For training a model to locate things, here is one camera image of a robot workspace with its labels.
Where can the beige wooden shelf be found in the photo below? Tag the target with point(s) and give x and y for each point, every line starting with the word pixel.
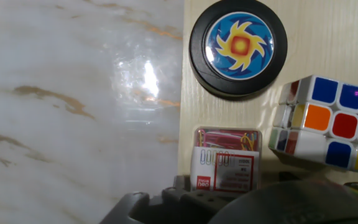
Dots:
pixel 322 37

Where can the white rubik's cube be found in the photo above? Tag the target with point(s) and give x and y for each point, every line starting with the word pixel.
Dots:
pixel 322 124

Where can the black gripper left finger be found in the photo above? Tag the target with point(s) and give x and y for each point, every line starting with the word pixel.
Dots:
pixel 179 208

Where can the red white card box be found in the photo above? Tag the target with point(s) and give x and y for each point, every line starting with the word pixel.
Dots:
pixel 225 161

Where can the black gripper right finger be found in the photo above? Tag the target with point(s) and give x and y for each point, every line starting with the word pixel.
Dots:
pixel 294 175

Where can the white marble pattern sheet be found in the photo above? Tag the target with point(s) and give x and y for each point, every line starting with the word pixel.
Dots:
pixel 57 93

